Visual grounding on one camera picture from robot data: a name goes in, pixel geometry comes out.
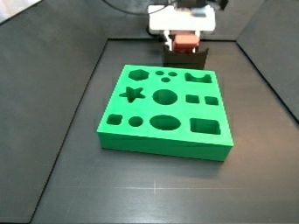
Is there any black curved regrasp stand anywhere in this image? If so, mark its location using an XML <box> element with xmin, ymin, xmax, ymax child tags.
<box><xmin>163</xmin><ymin>45</ymin><xmax>210</xmax><ymax>70</ymax></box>

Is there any white gripper two body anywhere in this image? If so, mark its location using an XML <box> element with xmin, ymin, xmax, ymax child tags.
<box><xmin>147</xmin><ymin>5</ymin><xmax>216</xmax><ymax>34</ymax></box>

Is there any green shape-sorter fixture block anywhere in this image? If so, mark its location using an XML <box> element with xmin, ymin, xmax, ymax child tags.
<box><xmin>98</xmin><ymin>65</ymin><xmax>234</xmax><ymax>161</ymax></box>

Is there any red square-circle peg object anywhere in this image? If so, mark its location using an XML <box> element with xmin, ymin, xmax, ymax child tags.
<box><xmin>172</xmin><ymin>33</ymin><xmax>196</xmax><ymax>53</ymax></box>

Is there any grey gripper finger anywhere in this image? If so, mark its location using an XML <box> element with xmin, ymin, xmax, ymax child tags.
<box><xmin>163</xmin><ymin>30</ymin><xmax>172</xmax><ymax>48</ymax></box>
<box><xmin>194</xmin><ymin>31</ymin><xmax>202</xmax><ymax>46</ymax></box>

